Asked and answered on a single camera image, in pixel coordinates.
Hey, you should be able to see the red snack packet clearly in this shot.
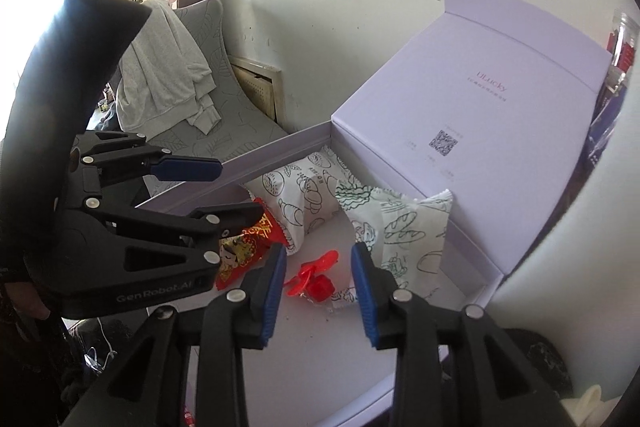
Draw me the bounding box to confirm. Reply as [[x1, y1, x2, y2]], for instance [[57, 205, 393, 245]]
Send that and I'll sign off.
[[215, 198, 288, 291]]

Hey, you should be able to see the red mini fan toy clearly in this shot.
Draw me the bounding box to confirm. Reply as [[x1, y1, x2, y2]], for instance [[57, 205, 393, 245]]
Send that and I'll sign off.
[[283, 251, 340, 303]]

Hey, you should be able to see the gray sweatshirt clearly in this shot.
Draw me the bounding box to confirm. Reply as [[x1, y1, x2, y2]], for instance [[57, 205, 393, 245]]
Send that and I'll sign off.
[[116, 0, 221, 139]]

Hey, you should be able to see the gray lounge chair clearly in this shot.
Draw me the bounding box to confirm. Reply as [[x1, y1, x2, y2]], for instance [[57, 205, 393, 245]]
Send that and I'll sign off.
[[145, 0, 286, 160]]

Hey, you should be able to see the green bread-print packet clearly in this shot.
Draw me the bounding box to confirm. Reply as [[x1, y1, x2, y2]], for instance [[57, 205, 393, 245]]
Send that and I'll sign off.
[[336, 183, 454, 298]]

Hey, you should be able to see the cream cartoon water bottle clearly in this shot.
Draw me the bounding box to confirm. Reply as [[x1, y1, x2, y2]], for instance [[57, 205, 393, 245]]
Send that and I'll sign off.
[[560, 385, 622, 427]]

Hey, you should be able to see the white board panel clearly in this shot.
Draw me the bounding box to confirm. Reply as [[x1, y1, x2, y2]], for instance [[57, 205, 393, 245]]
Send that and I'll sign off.
[[488, 75, 639, 398]]

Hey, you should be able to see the white bread-print packet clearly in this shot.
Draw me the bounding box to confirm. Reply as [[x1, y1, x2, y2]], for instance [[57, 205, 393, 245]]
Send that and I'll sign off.
[[244, 145, 362, 255]]

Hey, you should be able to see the lavender gift box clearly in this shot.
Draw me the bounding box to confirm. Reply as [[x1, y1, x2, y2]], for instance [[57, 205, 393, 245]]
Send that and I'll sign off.
[[149, 0, 611, 426]]

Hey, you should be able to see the clear jar red label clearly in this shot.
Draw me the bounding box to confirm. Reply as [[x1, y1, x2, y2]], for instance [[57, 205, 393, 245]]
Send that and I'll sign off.
[[606, 10, 639, 74]]

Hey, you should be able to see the wall vent panel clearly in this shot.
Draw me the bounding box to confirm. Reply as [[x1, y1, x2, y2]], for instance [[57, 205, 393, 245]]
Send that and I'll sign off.
[[229, 55, 285, 124]]

